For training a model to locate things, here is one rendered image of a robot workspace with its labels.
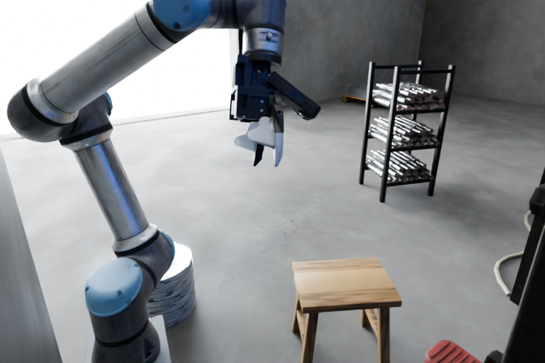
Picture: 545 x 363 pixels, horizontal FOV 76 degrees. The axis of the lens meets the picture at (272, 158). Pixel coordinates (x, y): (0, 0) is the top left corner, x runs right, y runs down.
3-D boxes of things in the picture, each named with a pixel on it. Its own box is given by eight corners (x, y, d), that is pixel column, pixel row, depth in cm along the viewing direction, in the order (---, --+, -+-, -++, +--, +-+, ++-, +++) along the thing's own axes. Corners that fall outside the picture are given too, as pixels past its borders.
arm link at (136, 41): (-42, 113, 62) (172, -54, 47) (10, 101, 72) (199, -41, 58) (2, 168, 65) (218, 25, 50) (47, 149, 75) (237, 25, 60)
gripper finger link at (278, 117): (268, 144, 61) (263, 108, 66) (278, 145, 61) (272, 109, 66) (276, 125, 57) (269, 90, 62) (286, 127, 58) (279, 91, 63)
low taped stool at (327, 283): (369, 321, 151) (377, 256, 140) (392, 373, 129) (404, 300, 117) (289, 327, 148) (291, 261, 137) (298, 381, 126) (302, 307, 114)
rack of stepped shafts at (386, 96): (384, 205, 249) (401, 67, 215) (354, 180, 290) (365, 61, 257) (436, 198, 258) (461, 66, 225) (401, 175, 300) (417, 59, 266)
